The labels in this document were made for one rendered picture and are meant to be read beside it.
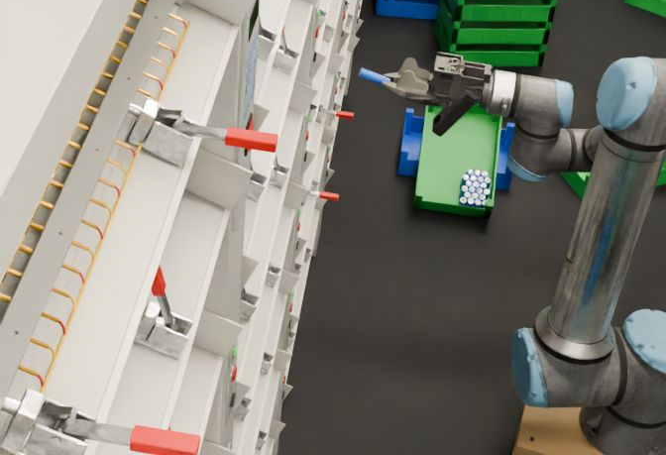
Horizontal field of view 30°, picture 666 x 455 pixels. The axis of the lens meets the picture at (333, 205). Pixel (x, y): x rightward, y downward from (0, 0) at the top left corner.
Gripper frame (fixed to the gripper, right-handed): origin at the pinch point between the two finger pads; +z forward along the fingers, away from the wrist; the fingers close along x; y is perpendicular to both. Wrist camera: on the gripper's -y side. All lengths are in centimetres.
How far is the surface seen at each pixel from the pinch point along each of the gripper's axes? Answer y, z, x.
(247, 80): 80, 11, 123
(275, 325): -10, 12, 63
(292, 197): 12, 12, 55
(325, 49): 9.7, 13.1, 6.4
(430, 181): -59, -15, -47
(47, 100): 112, 11, 173
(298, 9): 49, 14, 58
